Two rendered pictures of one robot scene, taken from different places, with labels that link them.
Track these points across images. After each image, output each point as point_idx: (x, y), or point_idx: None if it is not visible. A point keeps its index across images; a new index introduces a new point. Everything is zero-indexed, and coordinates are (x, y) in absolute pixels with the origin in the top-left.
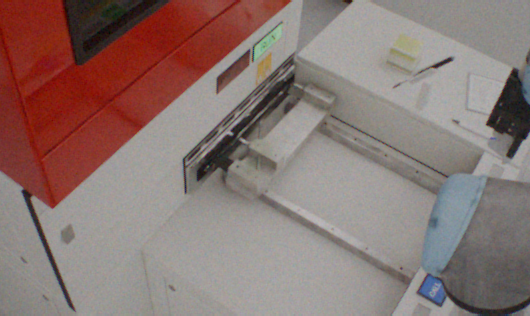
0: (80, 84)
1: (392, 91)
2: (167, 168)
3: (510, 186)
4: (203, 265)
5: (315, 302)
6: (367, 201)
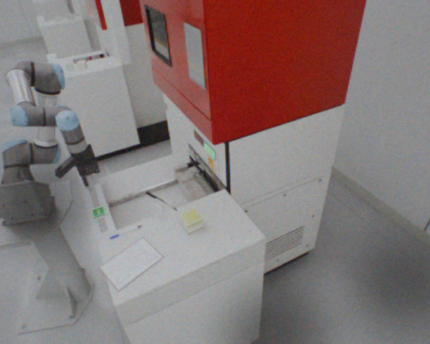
0: (153, 57)
1: (177, 212)
2: (184, 136)
3: (45, 64)
4: (164, 161)
5: (128, 180)
6: (150, 210)
